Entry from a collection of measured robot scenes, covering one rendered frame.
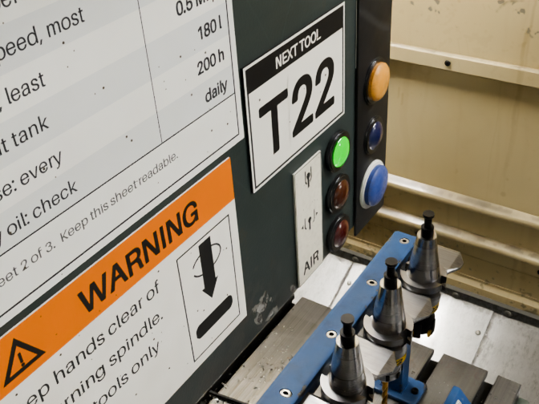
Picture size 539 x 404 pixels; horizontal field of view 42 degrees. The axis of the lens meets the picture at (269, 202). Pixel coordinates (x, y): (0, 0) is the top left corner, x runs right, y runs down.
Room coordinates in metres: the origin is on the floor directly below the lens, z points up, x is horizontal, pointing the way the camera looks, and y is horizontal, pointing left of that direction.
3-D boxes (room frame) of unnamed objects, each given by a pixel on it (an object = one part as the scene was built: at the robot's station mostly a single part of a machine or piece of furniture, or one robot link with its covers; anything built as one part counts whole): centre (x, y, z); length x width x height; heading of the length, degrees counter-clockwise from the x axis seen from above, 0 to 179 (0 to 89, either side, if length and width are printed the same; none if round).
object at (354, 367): (0.55, -0.08, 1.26); 0.04 x 0.04 x 0.07
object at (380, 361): (0.60, -0.11, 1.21); 0.07 x 0.05 x 0.01; 54
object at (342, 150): (0.37, -0.05, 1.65); 0.02 x 0.01 x 0.02; 144
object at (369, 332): (0.64, -0.14, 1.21); 0.06 x 0.06 x 0.03
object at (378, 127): (0.41, -0.07, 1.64); 0.02 x 0.01 x 0.02; 144
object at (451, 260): (0.78, -0.24, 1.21); 0.07 x 0.05 x 0.01; 54
